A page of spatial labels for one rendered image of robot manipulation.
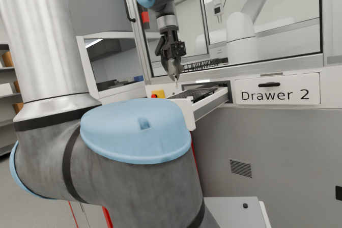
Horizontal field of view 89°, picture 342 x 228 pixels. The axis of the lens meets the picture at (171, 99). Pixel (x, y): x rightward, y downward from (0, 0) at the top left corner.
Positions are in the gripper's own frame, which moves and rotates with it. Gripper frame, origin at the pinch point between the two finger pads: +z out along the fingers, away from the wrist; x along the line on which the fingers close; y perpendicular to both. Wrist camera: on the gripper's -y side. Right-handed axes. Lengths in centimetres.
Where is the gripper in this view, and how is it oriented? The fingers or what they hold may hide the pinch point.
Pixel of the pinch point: (174, 78)
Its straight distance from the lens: 76.7
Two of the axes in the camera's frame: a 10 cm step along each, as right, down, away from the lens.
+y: 5.0, 0.7, -8.6
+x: 8.5, -2.6, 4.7
